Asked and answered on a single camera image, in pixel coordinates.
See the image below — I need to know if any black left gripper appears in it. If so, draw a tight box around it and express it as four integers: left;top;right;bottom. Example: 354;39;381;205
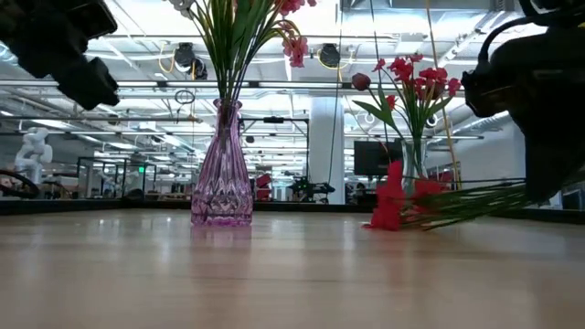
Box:
0;0;121;111

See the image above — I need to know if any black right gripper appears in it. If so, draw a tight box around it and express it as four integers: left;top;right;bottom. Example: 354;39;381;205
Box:
461;25;585;205

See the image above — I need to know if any pink ribbed glass vase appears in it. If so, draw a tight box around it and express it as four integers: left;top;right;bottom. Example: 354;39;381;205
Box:
190;98;255;228

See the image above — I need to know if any pink artificial flower spray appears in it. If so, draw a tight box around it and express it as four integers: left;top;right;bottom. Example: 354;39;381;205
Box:
214;0;319;109

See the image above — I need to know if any clear glass vase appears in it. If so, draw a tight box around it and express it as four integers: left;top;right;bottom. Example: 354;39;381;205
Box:
401;136;430;193

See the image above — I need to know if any black flat screen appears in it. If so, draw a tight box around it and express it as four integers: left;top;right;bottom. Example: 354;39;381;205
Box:
353;140;403;177

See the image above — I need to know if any grey overhead rail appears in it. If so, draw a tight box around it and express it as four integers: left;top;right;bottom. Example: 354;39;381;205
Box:
0;78;467;92

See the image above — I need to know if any black framed enclosure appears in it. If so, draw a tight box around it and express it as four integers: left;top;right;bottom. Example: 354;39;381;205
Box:
76;156;159;200

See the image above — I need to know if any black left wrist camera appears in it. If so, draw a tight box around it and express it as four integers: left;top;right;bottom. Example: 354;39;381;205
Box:
68;0;119;40

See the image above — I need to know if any coiled black cable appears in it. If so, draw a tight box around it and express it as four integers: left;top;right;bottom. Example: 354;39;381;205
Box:
174;89;197;106

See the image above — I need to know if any black ceiling cable reel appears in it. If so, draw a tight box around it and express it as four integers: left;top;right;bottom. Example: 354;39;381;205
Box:
173;41;197;69
318;43;342;69

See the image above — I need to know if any black curved hose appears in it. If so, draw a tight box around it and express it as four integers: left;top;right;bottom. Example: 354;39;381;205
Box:
0;168;40;200

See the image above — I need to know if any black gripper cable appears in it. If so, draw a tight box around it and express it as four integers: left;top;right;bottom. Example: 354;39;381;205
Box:
477;16;549;65

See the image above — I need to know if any yellow hanging cable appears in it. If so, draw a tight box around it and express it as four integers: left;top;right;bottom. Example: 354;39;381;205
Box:
424;0;463;191

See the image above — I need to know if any black hanging cable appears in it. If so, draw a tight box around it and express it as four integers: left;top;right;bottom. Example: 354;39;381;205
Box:
326;0;345;185

